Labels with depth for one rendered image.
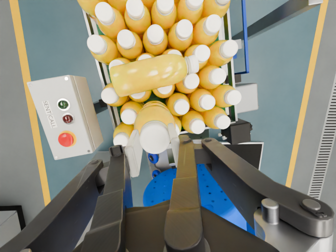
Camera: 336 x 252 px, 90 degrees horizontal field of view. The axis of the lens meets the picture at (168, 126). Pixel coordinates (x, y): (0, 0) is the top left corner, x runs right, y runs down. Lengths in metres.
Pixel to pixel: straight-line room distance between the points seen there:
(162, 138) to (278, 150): 1.90
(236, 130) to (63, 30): 1.52
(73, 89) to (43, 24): 1.37
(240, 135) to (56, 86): 0.55
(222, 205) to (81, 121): 0.40
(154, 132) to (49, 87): 0.34
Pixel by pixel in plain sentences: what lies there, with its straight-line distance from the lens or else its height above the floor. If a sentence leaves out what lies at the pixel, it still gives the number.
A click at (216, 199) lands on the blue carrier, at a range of 0.47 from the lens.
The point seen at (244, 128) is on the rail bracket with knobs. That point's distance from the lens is 0.61.
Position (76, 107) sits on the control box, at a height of 1.10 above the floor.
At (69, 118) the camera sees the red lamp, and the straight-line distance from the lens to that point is 0.47.
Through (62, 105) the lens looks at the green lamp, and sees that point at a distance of 0.47.
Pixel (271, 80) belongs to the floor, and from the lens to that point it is 1.86.
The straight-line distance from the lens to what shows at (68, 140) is 0.48.
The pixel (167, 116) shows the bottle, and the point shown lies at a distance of 0.25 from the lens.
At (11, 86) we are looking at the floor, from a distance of 1.94.
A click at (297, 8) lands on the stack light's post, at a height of 1.07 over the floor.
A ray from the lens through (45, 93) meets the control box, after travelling 0.50.
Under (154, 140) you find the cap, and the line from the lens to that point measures 0.21.
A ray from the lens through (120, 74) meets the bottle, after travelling 0.37.
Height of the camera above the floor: 1.52
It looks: 76 degrees down
